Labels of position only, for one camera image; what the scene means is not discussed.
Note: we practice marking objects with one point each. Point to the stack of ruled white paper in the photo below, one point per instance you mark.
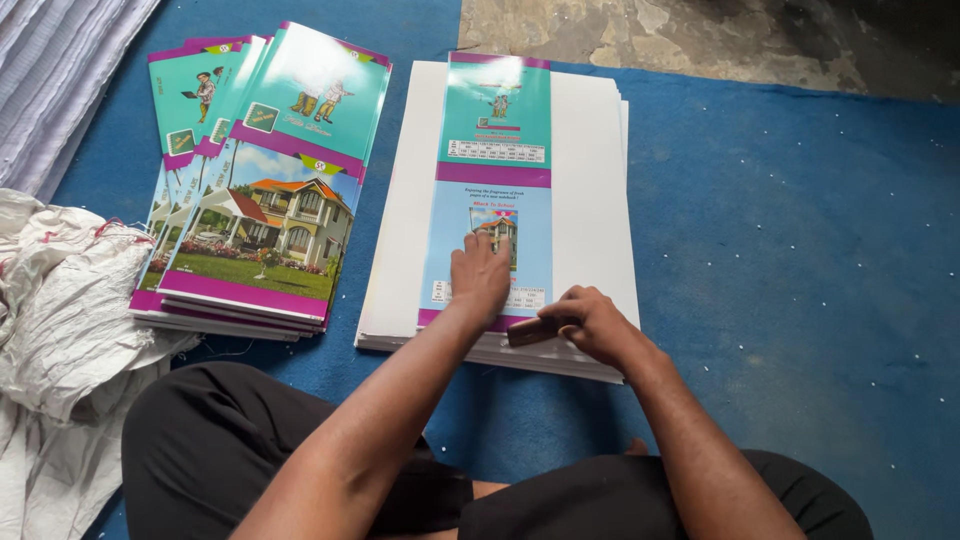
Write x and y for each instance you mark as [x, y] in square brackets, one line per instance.
[52, 75]

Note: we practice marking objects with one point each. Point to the stack of white sheets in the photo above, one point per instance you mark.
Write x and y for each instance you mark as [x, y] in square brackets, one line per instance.
[589, 195]

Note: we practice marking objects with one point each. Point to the person's right hand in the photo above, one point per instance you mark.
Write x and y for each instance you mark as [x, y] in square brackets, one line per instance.
[604, 326]

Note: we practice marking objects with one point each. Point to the person's bare foot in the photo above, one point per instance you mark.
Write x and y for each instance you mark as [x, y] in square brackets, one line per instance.
[637, 448]

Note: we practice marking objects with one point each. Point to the white woven plastic sack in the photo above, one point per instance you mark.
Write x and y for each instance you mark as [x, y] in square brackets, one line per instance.
[67, 330]

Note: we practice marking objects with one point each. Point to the pile of printed notebook covers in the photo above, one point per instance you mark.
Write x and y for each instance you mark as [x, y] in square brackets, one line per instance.
[270, 195]

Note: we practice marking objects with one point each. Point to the printed notebook cover sheet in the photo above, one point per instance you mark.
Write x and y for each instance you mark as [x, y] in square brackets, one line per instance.
[495, 150]

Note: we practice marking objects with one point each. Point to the person's left fingers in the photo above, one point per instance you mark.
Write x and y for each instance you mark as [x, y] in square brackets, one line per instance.
[474, 247]

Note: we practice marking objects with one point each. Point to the brown wooden rubbing block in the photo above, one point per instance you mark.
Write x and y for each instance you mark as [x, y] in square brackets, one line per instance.
[529, 331]

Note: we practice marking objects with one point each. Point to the person's right fingers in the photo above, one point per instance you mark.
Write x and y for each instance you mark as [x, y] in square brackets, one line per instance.
[574, 304]

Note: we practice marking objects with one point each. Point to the person's left hand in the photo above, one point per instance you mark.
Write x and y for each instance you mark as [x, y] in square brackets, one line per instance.
[480, 281]

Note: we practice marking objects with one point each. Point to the blue floor mat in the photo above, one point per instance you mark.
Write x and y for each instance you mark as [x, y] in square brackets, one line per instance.
[772, 262]

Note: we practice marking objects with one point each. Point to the person's black trousers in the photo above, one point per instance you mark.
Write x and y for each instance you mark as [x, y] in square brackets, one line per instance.
[225, 442]

